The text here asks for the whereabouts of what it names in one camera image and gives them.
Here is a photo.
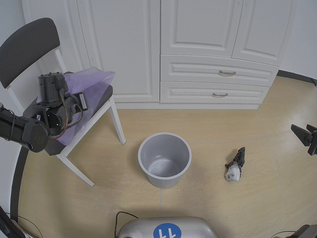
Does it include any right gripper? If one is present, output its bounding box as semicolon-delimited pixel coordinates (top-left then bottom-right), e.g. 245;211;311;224
291;124;317;156

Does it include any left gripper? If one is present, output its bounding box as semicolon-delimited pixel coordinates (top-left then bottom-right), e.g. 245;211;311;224
64;92;89;118

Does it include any purple plastic bag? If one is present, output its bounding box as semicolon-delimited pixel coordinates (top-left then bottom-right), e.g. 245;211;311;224
36;67;115;146

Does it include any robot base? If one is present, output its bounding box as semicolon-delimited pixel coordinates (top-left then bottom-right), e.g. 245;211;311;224
116;216;219;238

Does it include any white trash bin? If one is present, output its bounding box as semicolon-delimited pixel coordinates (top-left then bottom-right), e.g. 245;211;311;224
138;132;192;188

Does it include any white chair dark grey seat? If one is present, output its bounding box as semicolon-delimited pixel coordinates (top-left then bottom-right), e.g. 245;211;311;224
0;18;127;188

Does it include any white wardrobe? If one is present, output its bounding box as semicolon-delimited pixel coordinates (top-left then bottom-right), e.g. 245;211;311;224
21;0;298;111

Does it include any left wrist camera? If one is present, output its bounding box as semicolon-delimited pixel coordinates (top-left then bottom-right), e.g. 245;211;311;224
55;73;69;94

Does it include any black cable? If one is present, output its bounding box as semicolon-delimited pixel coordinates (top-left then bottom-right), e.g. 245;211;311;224
272;230;298;238
4;212;42;236
114;211;139;236

